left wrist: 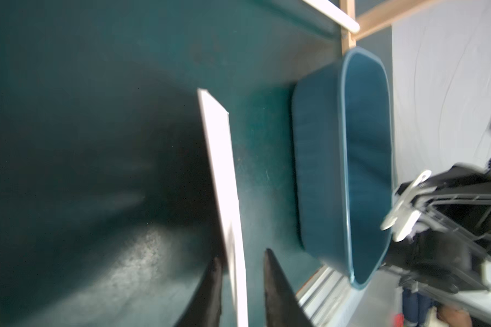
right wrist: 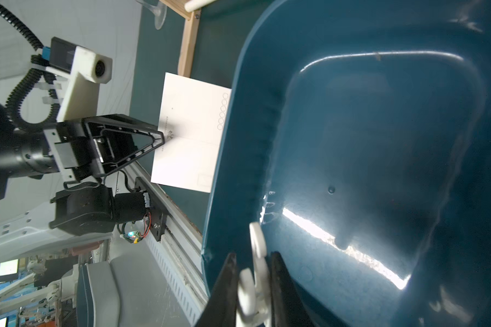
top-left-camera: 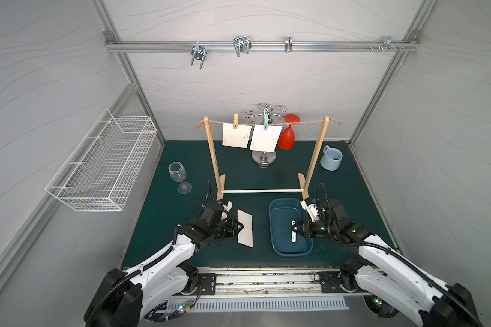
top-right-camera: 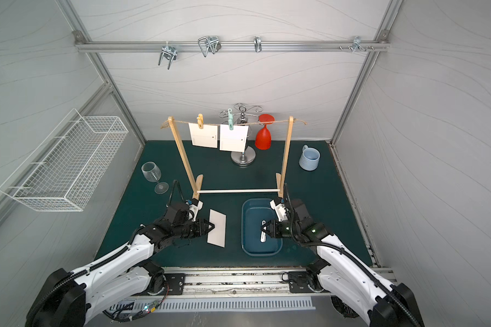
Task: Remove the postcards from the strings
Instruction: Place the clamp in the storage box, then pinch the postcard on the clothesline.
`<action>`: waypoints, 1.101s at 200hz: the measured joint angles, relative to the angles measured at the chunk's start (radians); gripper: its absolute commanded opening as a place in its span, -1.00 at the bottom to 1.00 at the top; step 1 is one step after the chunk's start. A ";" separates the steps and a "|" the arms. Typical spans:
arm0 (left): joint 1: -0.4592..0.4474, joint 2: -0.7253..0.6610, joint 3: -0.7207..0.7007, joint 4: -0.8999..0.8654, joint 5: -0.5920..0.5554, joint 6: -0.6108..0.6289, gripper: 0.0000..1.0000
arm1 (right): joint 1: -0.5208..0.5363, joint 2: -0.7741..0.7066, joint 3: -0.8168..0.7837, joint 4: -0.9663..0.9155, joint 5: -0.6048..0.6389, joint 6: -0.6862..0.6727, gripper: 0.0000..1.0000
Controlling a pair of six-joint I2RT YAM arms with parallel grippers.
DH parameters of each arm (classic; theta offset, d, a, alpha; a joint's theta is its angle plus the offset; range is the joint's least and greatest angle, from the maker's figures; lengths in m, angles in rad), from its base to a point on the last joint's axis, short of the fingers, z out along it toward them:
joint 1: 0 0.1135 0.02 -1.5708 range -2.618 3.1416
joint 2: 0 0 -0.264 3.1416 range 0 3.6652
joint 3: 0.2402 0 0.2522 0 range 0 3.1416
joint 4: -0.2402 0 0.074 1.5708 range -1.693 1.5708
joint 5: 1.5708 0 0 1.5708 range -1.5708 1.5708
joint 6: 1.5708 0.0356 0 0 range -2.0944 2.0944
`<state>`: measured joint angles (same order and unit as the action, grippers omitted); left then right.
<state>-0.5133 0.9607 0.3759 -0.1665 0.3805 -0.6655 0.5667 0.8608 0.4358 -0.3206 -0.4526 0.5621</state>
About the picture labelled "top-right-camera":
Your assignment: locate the white clothespin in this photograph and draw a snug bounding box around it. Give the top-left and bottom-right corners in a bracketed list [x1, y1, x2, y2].
[261, 220, 267, 243]

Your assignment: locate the white postcard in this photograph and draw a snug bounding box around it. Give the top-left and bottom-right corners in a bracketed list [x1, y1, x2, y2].
[207, 209, 226, 248]
[188, 123, 218, 149]
[219, 124, 249, 153]

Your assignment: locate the mint green clothespin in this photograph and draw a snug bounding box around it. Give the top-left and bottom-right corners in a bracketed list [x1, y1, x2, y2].
[227, 108, 234, 130]

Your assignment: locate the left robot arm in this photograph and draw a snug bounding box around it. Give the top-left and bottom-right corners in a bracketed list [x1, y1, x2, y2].
[25, 198, 215, 326]

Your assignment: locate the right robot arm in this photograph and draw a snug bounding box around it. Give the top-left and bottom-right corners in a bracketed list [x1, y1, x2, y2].
[261, 187, 424, 326]

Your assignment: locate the teal plastic tray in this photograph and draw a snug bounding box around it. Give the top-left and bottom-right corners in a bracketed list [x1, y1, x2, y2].
[241, 198, 283, 257]

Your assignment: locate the clear wine glass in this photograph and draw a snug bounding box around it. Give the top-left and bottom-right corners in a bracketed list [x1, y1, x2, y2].
[141, 162, 169, 194]

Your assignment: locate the light blue mug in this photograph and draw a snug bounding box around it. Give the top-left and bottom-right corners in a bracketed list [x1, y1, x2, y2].
[299, 144, 321, 172]

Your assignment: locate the chrome glass holder stand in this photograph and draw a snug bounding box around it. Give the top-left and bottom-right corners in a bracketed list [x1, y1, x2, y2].
[219, 103, 263, 167]

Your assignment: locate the red plastic goblet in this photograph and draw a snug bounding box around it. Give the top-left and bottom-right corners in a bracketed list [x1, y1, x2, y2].
[255, 114, 275, 151]

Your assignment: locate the wooden clothespin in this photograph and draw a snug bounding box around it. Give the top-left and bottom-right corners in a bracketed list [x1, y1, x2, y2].
[197, 114, 204, 129]

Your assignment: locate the metal clamp hook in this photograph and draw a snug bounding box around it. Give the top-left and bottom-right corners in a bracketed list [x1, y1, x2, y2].
[158, 42, 177, 69]
[338, 36, 375, 53]
[253, 36, 262, 53]
[198, 36, 222, 57]

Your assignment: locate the aluminium crossbar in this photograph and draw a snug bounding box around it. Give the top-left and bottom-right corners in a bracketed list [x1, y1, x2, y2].
[75, 39, 391, 53]

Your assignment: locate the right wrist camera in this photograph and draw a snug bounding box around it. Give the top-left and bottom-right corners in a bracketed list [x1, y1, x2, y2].
[270, 200, 288, 222]

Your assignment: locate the wooden drying rack frame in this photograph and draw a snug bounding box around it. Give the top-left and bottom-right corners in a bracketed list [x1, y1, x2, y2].
[166, 115, 296, 201]

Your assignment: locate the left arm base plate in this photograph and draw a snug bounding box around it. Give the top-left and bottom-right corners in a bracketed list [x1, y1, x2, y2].
[145, 273, 185, 296]

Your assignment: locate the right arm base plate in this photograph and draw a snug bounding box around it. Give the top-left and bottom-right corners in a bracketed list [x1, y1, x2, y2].
[282, 271, 324, 294]

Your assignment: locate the white wire basket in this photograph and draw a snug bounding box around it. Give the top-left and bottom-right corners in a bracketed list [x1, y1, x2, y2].
[0, 109, 128, 212]

